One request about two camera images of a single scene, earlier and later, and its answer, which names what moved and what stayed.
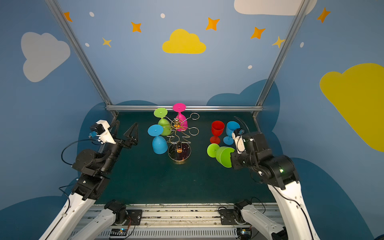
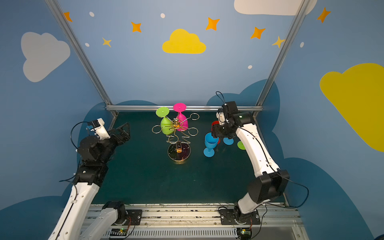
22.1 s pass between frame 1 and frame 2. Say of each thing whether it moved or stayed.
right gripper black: moved
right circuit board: stayed
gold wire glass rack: stayed
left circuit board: stayed
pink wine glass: stayed
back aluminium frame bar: stayed
